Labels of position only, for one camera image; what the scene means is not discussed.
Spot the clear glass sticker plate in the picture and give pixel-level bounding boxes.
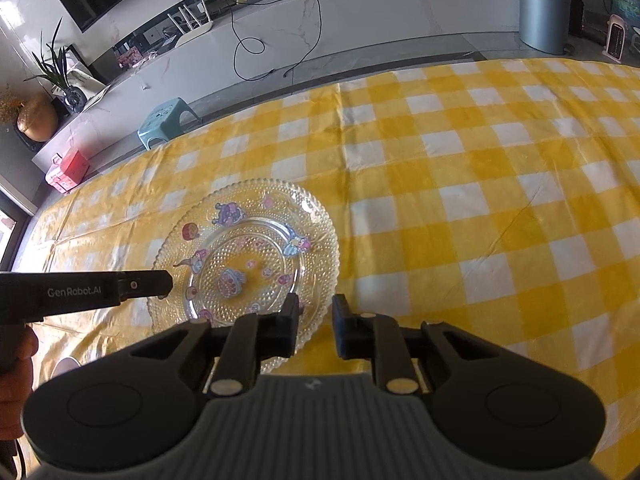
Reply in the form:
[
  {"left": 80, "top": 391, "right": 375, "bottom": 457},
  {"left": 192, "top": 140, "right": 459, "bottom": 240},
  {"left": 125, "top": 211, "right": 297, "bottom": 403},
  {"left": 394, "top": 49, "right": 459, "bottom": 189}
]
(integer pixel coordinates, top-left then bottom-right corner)
[{"left": 148, "top": 179, "right": 340, "bottom": 348}]

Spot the person left hand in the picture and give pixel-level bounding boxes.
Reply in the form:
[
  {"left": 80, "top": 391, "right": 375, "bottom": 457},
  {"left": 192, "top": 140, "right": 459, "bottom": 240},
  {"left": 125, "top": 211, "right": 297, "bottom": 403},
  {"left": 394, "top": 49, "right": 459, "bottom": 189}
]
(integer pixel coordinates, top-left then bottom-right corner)
[{"left": 0, "top": 326, "right": 39, "bottom": 441}]

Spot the pink red box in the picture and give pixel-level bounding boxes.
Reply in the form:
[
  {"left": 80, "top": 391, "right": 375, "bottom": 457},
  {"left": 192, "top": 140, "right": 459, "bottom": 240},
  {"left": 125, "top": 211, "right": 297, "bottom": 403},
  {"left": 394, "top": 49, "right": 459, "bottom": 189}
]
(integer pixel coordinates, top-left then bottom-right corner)
[{"left": 46, "top": 148, "right": 89, "bottom": 194}]

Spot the copper round vase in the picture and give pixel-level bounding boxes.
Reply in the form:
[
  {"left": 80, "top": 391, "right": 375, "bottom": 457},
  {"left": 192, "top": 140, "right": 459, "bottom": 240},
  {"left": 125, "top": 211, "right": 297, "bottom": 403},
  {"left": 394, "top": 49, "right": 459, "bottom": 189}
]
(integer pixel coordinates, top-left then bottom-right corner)
[{"left": 16, "top": 94, "right": 58, "bottom": 143}]

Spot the yellow checkered tablecloth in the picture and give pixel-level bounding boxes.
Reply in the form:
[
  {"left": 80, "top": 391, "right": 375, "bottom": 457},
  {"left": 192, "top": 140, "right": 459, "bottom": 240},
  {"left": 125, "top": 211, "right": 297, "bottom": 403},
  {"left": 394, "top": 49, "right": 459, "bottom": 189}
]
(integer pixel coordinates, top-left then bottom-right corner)
[{"left": 15, "top": 58, "right": 639, "bottom": 479}]

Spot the light blue plastic stool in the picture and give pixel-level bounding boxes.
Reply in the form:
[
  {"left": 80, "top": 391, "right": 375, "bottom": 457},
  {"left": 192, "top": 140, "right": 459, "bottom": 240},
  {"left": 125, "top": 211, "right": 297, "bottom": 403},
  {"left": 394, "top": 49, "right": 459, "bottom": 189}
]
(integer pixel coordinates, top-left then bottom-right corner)
[{"left": 138, "top": 98, "right": 202, "bottom": 151}]

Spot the green potted plant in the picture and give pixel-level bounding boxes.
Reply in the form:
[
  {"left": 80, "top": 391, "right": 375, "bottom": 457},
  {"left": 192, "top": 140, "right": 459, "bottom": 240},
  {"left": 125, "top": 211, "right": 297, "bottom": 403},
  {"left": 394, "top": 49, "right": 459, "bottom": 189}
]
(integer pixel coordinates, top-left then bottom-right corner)
[{"left": 29, "top": 20, "right": 88, "bottom": 114}]

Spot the white wifi router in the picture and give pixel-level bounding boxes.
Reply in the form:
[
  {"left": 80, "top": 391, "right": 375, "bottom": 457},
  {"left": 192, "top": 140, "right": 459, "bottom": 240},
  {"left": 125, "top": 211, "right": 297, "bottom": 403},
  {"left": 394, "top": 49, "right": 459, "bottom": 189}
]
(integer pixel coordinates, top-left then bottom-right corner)
[{"left": 167, "top": 0, "right": 213, "bottom": 48}]

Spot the white small heater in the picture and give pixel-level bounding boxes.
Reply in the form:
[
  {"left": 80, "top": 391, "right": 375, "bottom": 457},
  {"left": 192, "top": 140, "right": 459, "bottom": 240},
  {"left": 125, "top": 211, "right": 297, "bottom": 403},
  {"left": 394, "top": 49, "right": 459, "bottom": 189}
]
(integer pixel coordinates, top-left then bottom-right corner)
[{"left": 602, "top": 14, "right": 626, "bottom": 64}]

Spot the grey cylindrical trash bin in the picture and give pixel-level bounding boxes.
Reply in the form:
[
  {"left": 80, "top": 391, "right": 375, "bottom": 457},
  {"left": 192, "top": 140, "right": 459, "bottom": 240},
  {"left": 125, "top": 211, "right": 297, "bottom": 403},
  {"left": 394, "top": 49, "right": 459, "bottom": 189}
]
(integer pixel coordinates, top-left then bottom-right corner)
[{"left": 518, "top": 0, "right": 570, "bottom": 55}]

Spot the black cable on floor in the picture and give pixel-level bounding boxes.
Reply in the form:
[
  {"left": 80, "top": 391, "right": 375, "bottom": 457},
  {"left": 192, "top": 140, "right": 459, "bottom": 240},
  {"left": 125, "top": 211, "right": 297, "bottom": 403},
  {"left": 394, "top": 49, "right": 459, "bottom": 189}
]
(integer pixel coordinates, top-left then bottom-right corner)
[{"left": 229, "top": 0, "right": 324, "bottom": 83}]

